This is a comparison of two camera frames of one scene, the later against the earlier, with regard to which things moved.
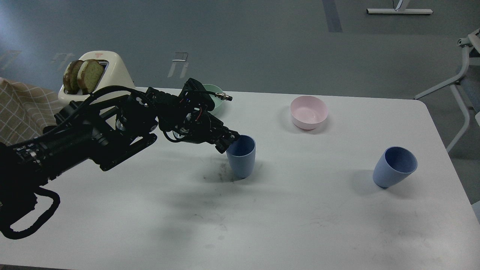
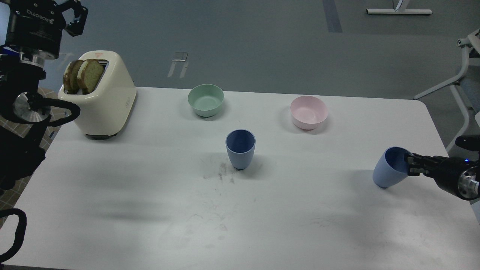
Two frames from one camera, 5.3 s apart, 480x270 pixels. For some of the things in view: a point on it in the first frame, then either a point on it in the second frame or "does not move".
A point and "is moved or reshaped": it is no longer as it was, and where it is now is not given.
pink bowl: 307,112 does not move
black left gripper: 186,118 -> 35,26
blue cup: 241,154 is moved or reshaped
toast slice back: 70,77 does not move
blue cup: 396,164 does not move
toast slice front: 89,74 does not move
